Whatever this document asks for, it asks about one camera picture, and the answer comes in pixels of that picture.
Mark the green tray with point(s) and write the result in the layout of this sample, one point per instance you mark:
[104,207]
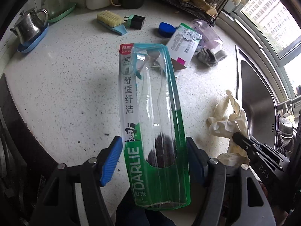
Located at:
[65,14]

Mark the black teal plug adapter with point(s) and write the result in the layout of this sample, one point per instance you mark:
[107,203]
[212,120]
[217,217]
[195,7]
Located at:
[136,21]

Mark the steel bowl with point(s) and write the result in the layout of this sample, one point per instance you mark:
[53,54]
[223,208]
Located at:
[285,126]

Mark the steel teapot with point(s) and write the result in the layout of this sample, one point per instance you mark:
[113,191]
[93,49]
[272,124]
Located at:
[28,28]

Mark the yellow bristle scrub brush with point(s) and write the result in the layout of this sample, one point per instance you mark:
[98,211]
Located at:
[109,18]

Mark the yellow dish cloth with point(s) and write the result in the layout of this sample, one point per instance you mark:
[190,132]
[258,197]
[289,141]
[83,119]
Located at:
[291,118]

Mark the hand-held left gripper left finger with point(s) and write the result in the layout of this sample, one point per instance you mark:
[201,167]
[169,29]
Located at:
[111,162]

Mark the green clear toothbrush package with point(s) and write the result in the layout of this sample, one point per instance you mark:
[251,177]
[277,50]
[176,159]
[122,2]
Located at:
[152,122]

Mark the steel gooseneck faucet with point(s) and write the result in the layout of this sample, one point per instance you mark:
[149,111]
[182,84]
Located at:
[289,102]

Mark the white green medicine box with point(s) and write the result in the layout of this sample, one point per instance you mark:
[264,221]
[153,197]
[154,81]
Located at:
[181,44]

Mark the crumpled grey cloth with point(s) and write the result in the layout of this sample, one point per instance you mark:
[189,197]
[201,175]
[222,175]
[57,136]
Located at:
[207,56]

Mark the window frame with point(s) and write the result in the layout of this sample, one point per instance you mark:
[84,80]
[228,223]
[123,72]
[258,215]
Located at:
[254,23]

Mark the blue round lid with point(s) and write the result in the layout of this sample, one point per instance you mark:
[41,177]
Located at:
[165,29]

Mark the stainless steel sink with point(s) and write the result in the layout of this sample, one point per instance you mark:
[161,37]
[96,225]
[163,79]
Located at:
[258,94]

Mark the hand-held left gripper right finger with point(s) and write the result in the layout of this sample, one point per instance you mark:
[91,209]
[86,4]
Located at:
[195,162]

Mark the white rubber glove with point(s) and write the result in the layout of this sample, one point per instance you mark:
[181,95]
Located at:
[235,122]

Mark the blue tray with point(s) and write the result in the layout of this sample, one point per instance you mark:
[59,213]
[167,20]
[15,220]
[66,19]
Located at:
[35,43]

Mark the dark scouring pad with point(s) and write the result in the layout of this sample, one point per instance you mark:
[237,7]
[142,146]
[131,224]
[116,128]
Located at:
[279,143]

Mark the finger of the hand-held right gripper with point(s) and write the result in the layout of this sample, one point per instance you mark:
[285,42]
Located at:
[258,158]
[244,140]

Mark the clear plastic bottle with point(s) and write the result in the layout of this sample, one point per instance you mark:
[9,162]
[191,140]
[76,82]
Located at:
[211,37]

